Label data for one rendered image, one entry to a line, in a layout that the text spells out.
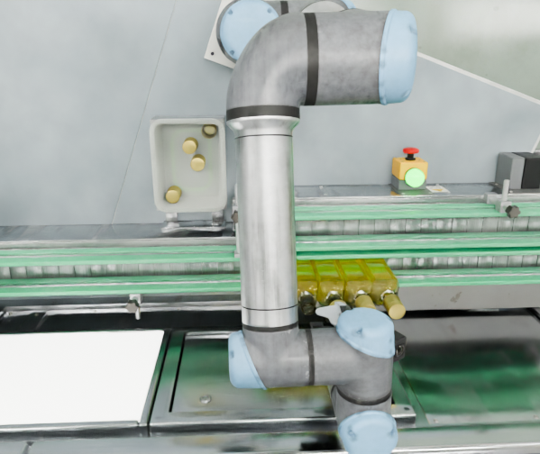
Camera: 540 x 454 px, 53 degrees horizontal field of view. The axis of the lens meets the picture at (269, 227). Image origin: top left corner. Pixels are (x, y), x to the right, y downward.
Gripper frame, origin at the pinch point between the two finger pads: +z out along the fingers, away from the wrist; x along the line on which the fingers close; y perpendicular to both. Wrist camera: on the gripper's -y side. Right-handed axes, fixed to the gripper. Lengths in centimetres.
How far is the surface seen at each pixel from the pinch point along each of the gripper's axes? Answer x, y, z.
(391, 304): -1.3, -10.4, 1.9
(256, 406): 12.6, 16.7, -10.1
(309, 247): -6.3, 3.6, 21.0
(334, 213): -13.8, -2.1, 22.2
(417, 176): -19.9, -23.5, 31.9
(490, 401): 16.0, -28.9, -6.5
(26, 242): -6, 70, 30
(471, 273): 3.4, -37.3, 26.3
